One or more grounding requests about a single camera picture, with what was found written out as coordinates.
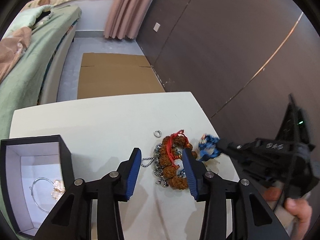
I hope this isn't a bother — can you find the black jewelry box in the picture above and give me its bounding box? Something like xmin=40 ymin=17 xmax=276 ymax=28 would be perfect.
xmin=0 ymin=135 xmax=75 ymax=239

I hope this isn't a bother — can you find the light green quilt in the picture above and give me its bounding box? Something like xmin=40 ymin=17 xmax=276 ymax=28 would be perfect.
xmin=5 ymin=5 xmax=54 ymax=34

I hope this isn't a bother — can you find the pink floral blanket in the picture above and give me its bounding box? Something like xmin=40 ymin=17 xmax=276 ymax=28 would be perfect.
xmin=0 ymin=26 xmax=33 ymax=82

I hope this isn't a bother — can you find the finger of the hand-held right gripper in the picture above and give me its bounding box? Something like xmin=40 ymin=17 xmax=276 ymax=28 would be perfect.
xmin=225 ymin=151 xmax=273 ymax=182
xmin=216 ymin=138 xmax=258 ymax=153

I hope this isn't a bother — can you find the silver chain bracelet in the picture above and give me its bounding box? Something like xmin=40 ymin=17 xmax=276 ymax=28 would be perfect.
xmin=141 ymin=144 xmax=171 ymax=188

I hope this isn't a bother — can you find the silver bangle with pink charm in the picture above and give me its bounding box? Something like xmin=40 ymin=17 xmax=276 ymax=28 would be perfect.
xmin=29 ymin=177 xmax=67 ymax=213

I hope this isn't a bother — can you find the brown bead bracelet red cord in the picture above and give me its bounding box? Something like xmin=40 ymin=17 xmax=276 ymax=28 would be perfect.
xmin=160 ymin=129 xmax=194 ymax=190

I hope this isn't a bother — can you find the person's right hand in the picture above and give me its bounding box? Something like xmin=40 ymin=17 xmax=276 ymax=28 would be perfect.
xmin=285 ymin=197 xmax=313 ymax=224

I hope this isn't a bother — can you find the blue bead bracelet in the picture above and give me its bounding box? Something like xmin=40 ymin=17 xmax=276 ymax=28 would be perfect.
xmin=197 ymin=134 xmax=221 ymax=162

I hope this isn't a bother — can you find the bed with green sheet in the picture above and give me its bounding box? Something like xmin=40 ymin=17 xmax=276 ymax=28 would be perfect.
xmin=0 ymin=5 xmax=82 ymax=153

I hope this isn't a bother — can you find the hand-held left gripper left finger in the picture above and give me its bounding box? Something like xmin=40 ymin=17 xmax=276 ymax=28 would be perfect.
xmin=34 ymin=147 xmax=142 ymax=240

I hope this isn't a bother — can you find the pink curtain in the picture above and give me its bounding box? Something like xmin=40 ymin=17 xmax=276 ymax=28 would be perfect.
xmin=104 ymin=0 xmax=163 ymax=40

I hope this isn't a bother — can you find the flat brown cardboard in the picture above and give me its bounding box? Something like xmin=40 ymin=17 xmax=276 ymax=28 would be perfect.
xmin=77 ymin=52 xmax=166 ymax=100

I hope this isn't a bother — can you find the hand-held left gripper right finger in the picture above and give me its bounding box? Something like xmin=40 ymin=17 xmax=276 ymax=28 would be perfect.
xmin=182 ymin=149 xmax=290 ymax=240

